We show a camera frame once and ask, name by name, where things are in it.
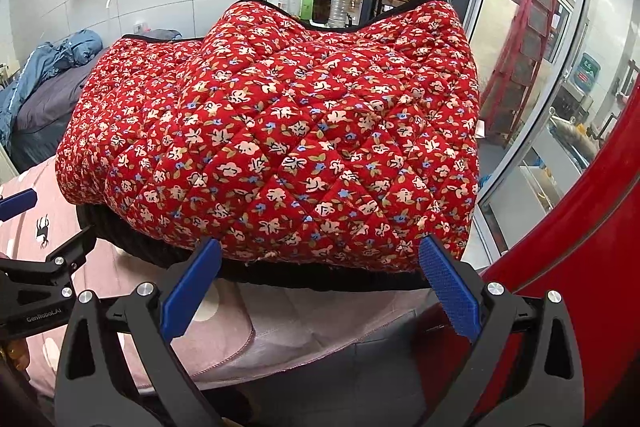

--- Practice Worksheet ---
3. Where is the red floral quilted jacket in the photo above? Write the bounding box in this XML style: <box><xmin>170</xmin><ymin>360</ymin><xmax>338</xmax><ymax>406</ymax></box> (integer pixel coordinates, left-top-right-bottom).
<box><xmin>55</xmin><ymin>0</ymin><xmax>480</xmax><ymax>273</ymax></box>

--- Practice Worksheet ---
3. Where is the blue crumpled duvet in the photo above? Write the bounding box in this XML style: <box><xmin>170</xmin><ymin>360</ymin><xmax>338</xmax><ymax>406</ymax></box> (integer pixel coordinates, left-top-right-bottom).
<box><xmin>1</xmin><ymin>29</ymin><xmax>103</xmax><ymax>150</ymax></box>

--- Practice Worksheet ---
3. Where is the pink polka dot blanket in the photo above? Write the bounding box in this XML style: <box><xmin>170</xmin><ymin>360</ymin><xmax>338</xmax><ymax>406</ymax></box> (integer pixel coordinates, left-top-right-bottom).
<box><xmin>1</xmin><ymin>157</ymin><xmax>430</xmax><ymax>395</ymax></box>

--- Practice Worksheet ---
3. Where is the red step ladder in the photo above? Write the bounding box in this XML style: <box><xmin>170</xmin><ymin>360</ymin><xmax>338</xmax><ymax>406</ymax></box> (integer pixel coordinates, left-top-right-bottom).
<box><xmin>480</xmin><ymin>0</ymin><xmax>558</xmax><ymax>146</ymax></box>

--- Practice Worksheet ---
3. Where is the dark brown bottle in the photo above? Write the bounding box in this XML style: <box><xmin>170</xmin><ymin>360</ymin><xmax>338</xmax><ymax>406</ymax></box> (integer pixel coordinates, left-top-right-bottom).
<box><xmin>311</xmin><ymin>0</ymin><xmax>332</xmax><ymax>25</ymax></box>

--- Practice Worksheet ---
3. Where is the clear plastic bottle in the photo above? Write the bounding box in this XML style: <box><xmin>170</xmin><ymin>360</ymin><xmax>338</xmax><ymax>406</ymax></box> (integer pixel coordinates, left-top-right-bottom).
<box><xmin>328</xmin><ymin>0</ymin><xmax>349</xmax><ymax>28</ymax></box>

